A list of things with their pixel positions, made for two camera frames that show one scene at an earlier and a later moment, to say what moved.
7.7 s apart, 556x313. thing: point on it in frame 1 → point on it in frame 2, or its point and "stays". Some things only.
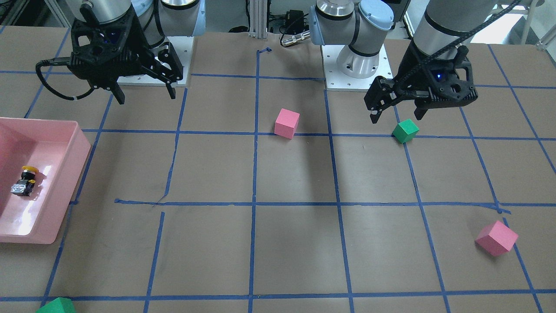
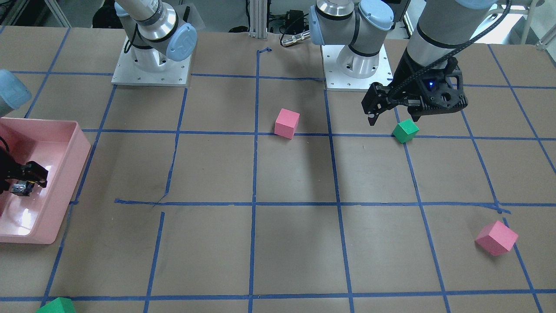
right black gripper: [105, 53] → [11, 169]
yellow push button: [24, 186] stays
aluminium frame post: [258, 18] stays
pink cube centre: [286, 123] stays
